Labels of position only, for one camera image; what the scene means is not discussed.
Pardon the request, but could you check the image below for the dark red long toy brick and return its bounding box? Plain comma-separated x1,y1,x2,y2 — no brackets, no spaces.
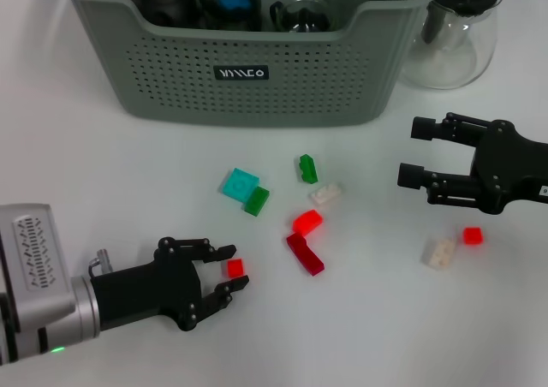
285,232,325,277

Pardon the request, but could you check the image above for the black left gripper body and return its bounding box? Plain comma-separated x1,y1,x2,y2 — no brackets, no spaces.
91,235,207,333

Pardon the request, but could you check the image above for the bright red toy brick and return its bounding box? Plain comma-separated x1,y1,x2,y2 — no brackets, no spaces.
292,210,325,237

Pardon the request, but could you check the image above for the glass carafe black lid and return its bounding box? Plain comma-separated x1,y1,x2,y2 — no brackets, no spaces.
397,0,506,91

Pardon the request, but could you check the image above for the dark green toy brick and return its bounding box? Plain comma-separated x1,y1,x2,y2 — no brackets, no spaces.
294,153,320,186

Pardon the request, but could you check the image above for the black ceramic teapot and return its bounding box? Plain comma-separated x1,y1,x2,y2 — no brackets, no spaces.
139,0,194,25

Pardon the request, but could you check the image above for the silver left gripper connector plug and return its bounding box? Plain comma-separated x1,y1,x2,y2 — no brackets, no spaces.
88,248,113,277

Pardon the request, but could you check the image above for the grey-green perforated storage bin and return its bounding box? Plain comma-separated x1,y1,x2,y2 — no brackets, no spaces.
57,0,446,128

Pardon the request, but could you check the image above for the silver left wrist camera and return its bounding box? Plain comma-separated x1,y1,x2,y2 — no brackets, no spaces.
0,202,78,332

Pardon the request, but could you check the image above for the white toy brick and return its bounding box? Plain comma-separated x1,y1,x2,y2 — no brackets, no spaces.
308,182,343,210
421,237,457,271

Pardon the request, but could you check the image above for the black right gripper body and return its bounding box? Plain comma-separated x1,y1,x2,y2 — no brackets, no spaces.
468,119,548,217

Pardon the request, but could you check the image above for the translucent green toy brick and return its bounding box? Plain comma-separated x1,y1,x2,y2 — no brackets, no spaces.
243,186,271,217

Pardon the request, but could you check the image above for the teal flat toy plate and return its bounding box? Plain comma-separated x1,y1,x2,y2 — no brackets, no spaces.
219,167,261,203

